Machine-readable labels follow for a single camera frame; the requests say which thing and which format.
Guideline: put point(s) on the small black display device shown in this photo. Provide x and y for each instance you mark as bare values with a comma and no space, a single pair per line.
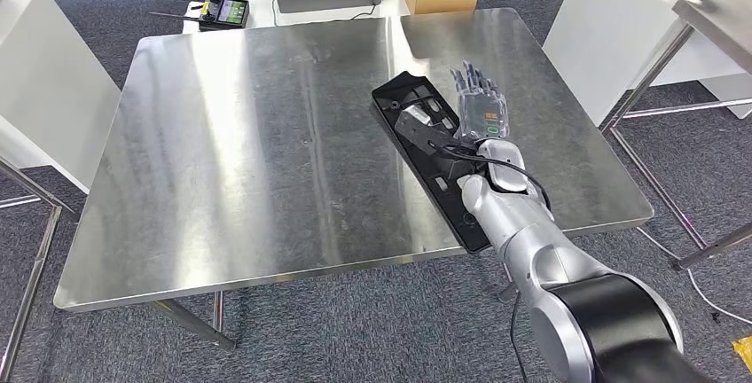
226,13

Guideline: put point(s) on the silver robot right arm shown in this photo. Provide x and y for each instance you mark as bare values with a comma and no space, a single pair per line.
517,227

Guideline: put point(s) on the black plastic panel part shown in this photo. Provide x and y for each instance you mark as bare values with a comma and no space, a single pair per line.
388,101

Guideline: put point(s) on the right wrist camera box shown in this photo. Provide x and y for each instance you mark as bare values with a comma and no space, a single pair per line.
411,125

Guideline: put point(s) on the white cabinet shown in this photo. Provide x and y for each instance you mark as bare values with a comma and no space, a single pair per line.
53,86
599,28

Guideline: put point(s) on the yellow floor tape square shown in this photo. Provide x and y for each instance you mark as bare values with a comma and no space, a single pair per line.
745,351

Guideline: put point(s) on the stainless steel table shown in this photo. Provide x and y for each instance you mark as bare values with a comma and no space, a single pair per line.
29,286
722,16

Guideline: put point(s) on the stainless steel workbench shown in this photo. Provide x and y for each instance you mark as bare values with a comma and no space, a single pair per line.
235,163

